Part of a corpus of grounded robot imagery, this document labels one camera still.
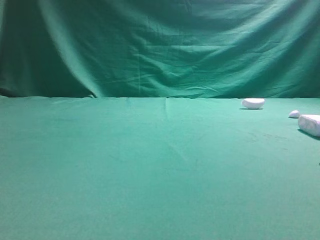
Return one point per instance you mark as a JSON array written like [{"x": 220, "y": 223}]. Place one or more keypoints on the white bluetooth earphone case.
[{"x": 310, "y": 124}]

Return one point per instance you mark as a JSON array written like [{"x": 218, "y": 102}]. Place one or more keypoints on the white oval case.
[{"x": 253, "y": 103}]

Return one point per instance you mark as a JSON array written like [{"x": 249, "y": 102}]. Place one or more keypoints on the green backdrop curtain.
[{"x": 160, "y": 48}]

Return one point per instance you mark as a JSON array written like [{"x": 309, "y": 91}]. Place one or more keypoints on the green tablecloth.
[{"x": 157, "y": 169}]

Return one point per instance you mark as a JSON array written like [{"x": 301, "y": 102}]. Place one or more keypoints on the small white earbud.
[{"x": 295, "y": 114}]

